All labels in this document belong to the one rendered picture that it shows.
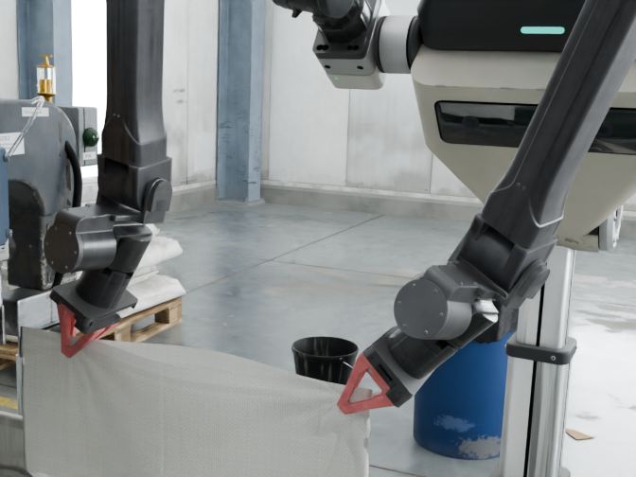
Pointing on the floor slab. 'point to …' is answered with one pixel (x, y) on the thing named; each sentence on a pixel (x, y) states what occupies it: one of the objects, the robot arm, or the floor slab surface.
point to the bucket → (325, 358)
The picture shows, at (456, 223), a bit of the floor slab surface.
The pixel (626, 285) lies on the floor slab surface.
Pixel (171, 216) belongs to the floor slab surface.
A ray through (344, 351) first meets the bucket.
